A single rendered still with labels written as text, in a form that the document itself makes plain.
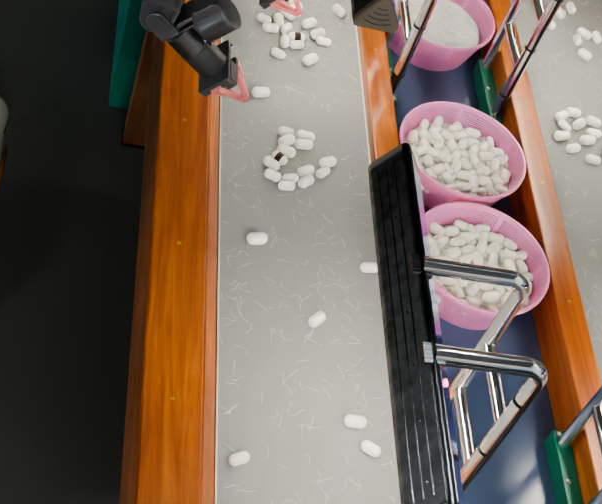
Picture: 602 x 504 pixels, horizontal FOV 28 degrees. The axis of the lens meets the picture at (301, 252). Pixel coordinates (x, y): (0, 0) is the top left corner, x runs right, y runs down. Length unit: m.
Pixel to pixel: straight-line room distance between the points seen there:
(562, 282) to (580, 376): 0.21
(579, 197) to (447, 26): 0.54
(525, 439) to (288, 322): 0.46
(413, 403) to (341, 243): 0.66
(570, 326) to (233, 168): 0.68
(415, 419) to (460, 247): 0.79
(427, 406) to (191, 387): 0.46
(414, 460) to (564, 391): 0.69
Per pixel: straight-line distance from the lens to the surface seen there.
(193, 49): 2.06
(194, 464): 1.78
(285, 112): 2.35
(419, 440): 1.51
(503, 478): 2.05
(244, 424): 1.86
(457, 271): 1.66
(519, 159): 2.45
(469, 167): 2.40
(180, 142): 2.18
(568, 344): 2.16
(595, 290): 2.31
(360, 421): 1.90
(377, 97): 2.42
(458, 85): 2.69
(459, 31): 2.75
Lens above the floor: 2.27
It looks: 47 degrees down
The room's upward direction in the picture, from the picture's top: 23 degrees clockwise
